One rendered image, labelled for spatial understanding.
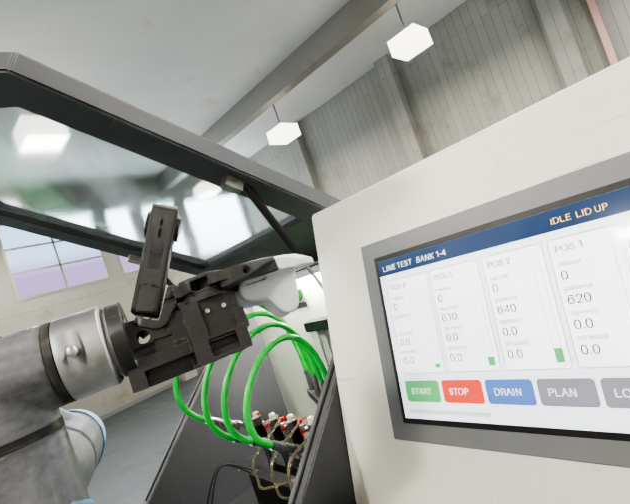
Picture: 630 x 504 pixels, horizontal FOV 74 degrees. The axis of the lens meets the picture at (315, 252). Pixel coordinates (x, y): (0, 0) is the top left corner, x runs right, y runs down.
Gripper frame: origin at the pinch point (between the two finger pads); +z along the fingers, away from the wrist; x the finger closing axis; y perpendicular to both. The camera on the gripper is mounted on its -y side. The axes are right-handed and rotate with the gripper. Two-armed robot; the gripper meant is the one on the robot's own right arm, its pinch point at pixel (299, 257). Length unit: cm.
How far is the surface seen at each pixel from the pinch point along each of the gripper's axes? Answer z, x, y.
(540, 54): 610, -368, -244
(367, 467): 10, -37, 36
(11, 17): -64, -360, -384
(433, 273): 25.0, -13.9, 7.0
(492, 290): 27.2, -5.7, 12.4
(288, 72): 276, -515, -384
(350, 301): 17.9, -33.1, 5.9
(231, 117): 204, -661, -411
